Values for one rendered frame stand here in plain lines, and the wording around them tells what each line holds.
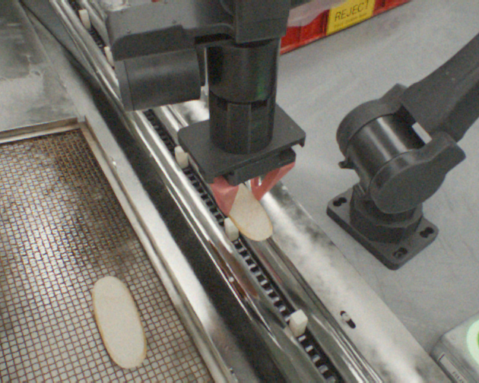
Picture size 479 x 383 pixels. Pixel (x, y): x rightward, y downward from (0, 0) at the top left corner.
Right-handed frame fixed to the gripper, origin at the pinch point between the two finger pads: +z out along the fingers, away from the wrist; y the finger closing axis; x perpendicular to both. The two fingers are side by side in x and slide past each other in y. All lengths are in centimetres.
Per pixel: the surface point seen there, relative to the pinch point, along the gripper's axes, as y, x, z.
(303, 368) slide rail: 1.8, 15.7, 8.4
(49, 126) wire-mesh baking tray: 14.0, -25.4, 3.4
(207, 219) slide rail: 1.6, -5.2, 8.4
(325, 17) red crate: -38, -35, 6
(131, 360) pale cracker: 16.1, 9.3, 2.9
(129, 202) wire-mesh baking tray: 9.5, -9.0, 4.5
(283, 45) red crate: -29.2, -34.7, 9.6
